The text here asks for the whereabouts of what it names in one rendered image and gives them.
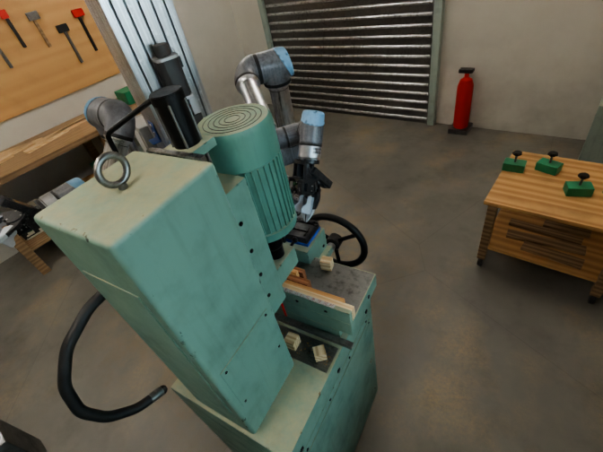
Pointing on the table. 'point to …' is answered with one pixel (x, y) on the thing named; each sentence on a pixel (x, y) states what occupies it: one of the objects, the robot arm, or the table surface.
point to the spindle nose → (276, 248)
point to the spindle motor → (253, 162)
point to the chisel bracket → (286, 263)
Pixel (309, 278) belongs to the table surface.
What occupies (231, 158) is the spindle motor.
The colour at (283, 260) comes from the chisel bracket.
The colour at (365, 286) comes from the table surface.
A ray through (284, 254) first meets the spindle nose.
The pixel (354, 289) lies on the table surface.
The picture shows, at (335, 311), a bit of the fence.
